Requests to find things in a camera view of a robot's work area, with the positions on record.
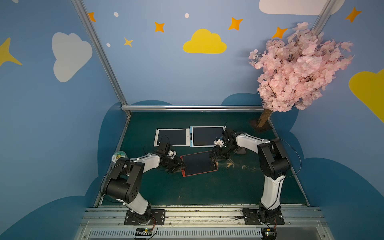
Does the red framed drawing tablet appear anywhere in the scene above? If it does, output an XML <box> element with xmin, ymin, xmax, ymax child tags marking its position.
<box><xmin>181</xmin><ymin>151</ymin><xmax>218</xmax><ymax>177</ymax></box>

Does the white framed drawing tablet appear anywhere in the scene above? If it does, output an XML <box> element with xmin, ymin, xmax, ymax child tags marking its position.
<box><xmin>154</xmin><ymin>129</ymin><xmax>190</xmax><ymax>147</ymax></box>

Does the grey blue wiping cloth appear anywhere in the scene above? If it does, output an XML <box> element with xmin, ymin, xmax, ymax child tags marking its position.
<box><xmin>234</xmin><ymin>147</ymin><xmax>246</xmax><ymax>155</ymax></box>

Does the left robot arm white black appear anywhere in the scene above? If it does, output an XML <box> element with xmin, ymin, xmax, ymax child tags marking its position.
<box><xmin>101</xmin><ymin>143</ymin><xmax>185</xmax><ymax>216</ymax></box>

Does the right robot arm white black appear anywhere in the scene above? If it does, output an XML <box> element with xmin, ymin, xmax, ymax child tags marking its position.
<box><xmin>210</xmin><ymin>129</ymin><xmax>292</xmax><ymax>218</ymax></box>

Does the left controller board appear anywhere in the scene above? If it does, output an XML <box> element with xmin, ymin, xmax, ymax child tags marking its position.
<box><xmin>135</xmin><ymin>228</ymin><xmax>155</xmax><ymax>239</ymax></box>

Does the controller board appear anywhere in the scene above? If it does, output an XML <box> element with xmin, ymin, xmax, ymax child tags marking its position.
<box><xmin>135</xmin><ymin>228</ymin><xmax>155</xmax><ymax>239</ymax></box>
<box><xmin>261</xmin><ymin>228</ymin><xmax>277</xmax><ymax>240</ymax></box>

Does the pink cherry blossom tree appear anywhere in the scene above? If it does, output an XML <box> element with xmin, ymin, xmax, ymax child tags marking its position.
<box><xmin>249</xmin><ymin>22</ymin><xmax>354</xmax><ymax>132</ymax></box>

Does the right controller board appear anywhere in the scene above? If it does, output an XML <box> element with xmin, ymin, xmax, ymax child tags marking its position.
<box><xmin>261</xmin><ymin>228</ymin><xmax>277</xmax><ymax>240</ymax></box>

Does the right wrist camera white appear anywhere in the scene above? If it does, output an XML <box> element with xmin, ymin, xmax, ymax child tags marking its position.
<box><xmin>214</xmin><ymin>138</ymin><xmax>225</xmax><ymax>148</ymax></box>

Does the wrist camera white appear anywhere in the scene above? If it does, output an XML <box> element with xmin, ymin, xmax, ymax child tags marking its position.
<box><xmin>168</xmin><ymin>150</ymin><xmax>176</xmax><ymax>159</ymax></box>
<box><xmin>214</xmin><ymin>138</ymin><xmax>225</xmax><ymax>148</ymax></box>

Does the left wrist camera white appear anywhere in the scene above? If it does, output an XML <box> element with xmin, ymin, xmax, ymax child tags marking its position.
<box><xmin>168</xmin><ymin>150</ymin><xmax>176</xmax><ymax>159</ymax></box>

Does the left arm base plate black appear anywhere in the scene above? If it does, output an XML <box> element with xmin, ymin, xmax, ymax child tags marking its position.
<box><xmin>124</xmin><ymin>209</ymin><xmax>166</xmax><ymax>226</ymax></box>

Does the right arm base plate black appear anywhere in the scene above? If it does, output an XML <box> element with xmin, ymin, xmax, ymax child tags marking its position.
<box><xmin>242</xmin><ymin>207</ymin><xmax>285</xmax><ymax>226</ymax></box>

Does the aluminium mounting rail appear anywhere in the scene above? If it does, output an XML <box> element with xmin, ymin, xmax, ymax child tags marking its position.
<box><xmin>75</xmin><ymin>204</ymin><xmax>334</xmax><ymax>240</ymax></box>

